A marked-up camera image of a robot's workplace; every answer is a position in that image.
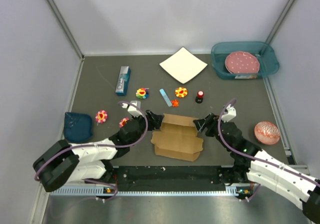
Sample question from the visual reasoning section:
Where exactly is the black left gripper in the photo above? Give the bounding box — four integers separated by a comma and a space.
129, 109, 164, 146

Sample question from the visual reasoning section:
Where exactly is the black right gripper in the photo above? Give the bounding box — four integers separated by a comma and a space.
193, 112, 233, 152

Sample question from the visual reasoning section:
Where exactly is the brown cardboard box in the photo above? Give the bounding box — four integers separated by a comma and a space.
150, 113, 204, 162

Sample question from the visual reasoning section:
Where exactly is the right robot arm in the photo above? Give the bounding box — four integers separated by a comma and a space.
193, 113, 320, 224

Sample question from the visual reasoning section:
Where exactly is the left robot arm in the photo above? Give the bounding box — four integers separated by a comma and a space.
32, 110, 164, 193

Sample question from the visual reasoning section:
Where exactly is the blue toothpaste box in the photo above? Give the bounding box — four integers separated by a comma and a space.
115, 66, 131, 96

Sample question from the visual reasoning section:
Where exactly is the orange red small toy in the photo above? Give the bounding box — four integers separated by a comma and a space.
171, 99, 179, 107

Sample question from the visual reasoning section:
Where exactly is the red black stamp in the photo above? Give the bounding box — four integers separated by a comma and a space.
195, 90, 204, 104

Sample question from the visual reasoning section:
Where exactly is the light blue stick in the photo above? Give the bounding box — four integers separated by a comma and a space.
159, 88, 173, 107

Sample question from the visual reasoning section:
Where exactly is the rainbow plush flower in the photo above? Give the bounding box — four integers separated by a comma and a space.
135, 88, 149, 100

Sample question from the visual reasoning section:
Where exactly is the pink plush flower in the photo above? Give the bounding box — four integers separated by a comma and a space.
119, 117, 130, 128
95, 110, 108, 124

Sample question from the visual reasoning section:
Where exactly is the orange plush flower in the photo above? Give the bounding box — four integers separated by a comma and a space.
175, 87, 188, 98

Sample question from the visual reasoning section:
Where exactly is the white square plate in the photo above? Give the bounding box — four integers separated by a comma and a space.
159, 47, 208, 84

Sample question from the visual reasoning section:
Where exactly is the pink patterned bowl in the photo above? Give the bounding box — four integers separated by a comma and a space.
254, 121, 281, 145

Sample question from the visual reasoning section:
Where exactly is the pink dotted plate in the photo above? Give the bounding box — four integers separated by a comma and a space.
224, 51, 260, 74

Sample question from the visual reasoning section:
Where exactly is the dark blue dish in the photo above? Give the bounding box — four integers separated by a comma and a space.
63, 112, 93, 144

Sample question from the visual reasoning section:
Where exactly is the teal plastic bin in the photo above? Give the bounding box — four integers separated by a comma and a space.
211, 41, 280, 80

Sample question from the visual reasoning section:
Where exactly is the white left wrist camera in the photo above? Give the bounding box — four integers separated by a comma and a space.
121, 100, 142, 117

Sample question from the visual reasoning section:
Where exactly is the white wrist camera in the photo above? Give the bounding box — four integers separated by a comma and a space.
121, 100, 142, 117
221, 104, 237, 123

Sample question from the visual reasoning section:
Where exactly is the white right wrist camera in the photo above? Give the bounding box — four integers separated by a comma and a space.
221, 104, 237, 123

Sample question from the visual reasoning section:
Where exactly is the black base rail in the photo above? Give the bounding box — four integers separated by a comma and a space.
95, 166, 250, 192

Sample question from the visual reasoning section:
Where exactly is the white cable duct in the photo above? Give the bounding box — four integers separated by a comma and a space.
50, 185, 251, 197

